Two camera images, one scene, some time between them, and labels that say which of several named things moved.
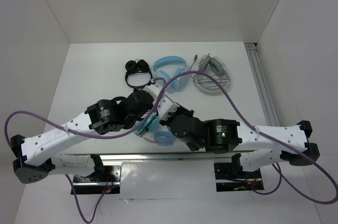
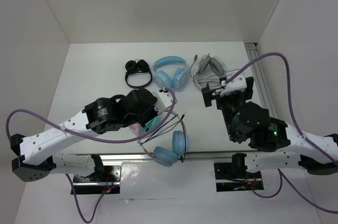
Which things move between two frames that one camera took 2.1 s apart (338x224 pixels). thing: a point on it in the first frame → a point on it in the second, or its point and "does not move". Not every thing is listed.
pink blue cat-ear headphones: x=163 y=138 → x=165 y=156
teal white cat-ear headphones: x=151 y=123 does not move
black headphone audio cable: x=145 y=129 → x=147 y=138
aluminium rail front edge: x=149 y=156 does not move
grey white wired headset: x=214 y=66 does not move
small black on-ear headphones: x=138 y=66 does not move
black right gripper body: x=185 y=111 → x=228 y=103
